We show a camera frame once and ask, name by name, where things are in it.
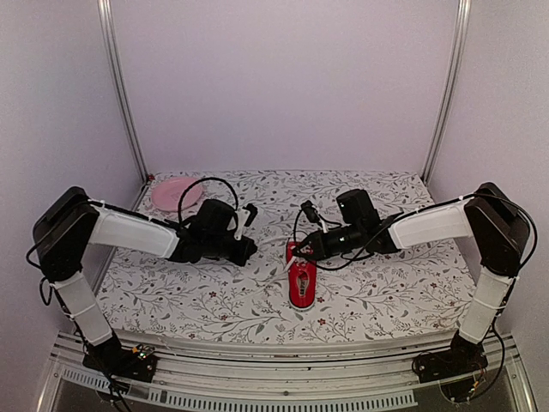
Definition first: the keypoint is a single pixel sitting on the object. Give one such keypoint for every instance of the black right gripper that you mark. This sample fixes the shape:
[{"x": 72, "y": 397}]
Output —
[{"x": 317, "y": 244}]

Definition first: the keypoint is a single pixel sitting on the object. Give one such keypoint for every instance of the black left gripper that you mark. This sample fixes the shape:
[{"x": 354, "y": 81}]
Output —
[{"x": 249, "y": 250}]

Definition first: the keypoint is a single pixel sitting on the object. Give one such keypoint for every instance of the red canvas sneaker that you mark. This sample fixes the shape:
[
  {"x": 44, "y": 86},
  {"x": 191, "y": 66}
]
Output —
[{"x": 301, "y": 277}]

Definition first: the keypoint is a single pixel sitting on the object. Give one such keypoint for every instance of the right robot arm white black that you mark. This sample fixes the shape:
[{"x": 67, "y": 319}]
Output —
[{"x": 497, "y": 236}]

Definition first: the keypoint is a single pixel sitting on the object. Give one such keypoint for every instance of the pink plastic plate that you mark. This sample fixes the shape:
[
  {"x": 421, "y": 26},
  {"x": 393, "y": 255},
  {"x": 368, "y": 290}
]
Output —
[{"x": 165, "y": 195}]

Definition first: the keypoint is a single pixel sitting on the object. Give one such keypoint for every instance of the floral patterned table mat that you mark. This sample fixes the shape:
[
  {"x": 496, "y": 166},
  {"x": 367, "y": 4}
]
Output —
[{"x": 425, "y": 289}]

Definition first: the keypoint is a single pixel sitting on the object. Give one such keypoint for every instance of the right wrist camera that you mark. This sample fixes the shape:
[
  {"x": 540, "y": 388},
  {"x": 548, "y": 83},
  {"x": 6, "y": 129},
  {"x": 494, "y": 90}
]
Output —
[{"x": 313, "y": 216}]

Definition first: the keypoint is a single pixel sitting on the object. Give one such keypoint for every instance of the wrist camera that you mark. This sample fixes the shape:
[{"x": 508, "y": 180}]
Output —
[
  {"x": 313, "y": 216},
  {"x": 244, "y": 218}
]

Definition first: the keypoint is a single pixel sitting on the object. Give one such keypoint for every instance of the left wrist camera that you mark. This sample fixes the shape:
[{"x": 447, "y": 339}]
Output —
[{"x": 244, "y": 218}]

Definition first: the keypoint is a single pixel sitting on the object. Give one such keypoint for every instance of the front aluminium rail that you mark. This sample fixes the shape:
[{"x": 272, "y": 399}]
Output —
[{"x": 223, "y": 376}]

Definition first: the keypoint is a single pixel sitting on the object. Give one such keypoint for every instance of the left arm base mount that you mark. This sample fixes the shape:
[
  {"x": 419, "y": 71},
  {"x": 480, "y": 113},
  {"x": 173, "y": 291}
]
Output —
[{"x": 114, "y": 360}]

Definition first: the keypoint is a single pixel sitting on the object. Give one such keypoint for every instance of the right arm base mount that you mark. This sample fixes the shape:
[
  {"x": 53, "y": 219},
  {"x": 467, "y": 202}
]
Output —
[{"x": 463, "y": 366}]

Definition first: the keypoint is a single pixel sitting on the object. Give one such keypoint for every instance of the left aluminium frame post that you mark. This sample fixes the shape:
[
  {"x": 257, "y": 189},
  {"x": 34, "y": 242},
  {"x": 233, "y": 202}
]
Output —
[{"x": 115, "y": 64}]

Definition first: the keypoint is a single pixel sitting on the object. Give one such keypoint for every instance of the aluminium frame post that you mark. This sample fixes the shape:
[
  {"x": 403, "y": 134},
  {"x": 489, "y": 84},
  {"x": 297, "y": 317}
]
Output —
[
  {"x": 457, "y": 50},
  {"x": 115, "y": 64}
]

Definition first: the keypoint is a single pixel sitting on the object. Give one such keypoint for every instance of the right aluminium frame post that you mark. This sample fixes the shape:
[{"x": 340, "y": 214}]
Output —
[{"x": 457, "y": 50}]

